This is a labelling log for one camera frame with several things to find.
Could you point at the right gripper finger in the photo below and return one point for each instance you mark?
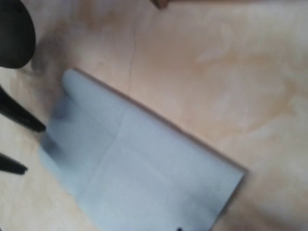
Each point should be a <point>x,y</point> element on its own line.
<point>15,112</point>
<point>10,165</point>

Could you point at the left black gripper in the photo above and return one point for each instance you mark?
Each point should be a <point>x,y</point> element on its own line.
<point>17,35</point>

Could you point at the light blue cleaning cloth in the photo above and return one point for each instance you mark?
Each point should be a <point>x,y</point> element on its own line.
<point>130,170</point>

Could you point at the brown frame sunglasses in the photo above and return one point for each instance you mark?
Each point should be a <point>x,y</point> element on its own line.
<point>160,4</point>

